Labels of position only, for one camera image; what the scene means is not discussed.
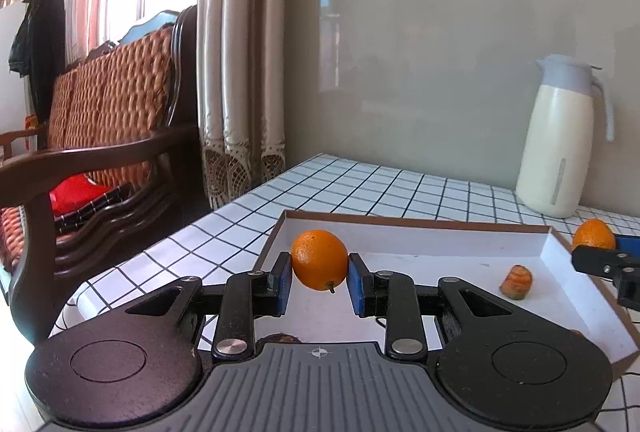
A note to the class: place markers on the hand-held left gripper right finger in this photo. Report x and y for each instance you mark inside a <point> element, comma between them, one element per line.
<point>356,284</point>

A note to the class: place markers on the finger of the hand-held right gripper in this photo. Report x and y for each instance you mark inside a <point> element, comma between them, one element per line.
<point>600,262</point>
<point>629,244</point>

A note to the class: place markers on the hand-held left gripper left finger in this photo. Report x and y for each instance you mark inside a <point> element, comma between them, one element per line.
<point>285,284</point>

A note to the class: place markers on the orange with stem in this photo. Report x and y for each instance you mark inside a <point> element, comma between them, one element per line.
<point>320,260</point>

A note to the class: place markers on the dark brown wrinkled fruit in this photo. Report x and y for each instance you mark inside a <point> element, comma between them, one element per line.
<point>280,339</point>

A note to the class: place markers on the reddish-brown pastry piece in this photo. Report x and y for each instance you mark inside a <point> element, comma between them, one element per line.
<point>517,282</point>

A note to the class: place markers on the brown cardboard box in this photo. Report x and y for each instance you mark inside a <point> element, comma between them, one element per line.
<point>450,272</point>

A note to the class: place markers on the white black checked tablecloth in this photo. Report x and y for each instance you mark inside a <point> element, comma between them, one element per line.
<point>350,187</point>

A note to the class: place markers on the cream thermos jug grey lid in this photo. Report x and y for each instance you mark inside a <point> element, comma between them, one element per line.
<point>555,152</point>

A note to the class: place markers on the black checked cloth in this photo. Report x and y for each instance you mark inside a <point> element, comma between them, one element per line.
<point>100,207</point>

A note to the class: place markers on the beige lace-hem curtain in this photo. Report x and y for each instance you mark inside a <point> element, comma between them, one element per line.
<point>240,62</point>

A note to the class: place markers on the red cushion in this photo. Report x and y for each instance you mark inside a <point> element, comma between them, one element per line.
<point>75,193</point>

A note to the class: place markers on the wooden bench woven orange cushion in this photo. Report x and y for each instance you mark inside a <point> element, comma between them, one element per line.
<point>110,112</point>

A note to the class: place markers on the dark hanging coat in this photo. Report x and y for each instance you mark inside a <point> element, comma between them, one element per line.
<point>42,42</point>

